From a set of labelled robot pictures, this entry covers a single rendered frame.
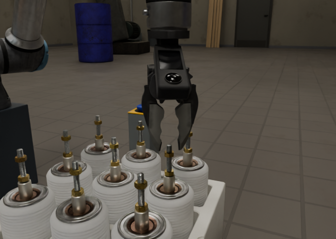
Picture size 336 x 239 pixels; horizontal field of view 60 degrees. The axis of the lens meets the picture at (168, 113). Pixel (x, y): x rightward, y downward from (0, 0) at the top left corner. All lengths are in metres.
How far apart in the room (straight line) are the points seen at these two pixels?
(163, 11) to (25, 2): 0.58
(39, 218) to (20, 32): 0.63
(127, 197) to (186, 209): 0.12
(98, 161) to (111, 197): 0.17
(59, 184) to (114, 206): 0.13
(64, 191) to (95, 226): 0.17
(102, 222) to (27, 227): 0.14
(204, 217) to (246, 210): 0.38
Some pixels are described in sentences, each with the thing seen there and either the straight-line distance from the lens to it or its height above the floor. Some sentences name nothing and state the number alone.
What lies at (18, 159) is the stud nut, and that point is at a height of 0.33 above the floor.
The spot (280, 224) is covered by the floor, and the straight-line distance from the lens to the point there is 0.96.
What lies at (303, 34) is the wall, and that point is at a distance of 10.43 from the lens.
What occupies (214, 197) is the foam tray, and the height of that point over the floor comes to 0.18.
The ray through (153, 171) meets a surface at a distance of 0.69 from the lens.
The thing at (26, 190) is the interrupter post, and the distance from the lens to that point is 0.60.
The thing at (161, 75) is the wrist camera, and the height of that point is 0.48.
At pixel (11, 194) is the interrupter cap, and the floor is 0.25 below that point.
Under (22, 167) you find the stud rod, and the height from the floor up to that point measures 0.31.
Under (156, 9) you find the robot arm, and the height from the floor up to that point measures 0.57.
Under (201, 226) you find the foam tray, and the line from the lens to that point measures 0.61.
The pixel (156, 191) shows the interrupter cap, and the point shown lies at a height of 0.25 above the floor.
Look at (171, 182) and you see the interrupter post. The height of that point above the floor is 0.27.
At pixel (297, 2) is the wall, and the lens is 10.46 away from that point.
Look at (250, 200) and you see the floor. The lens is 1.05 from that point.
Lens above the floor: 0.54
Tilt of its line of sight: 16 degrees down
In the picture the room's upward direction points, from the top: straight up
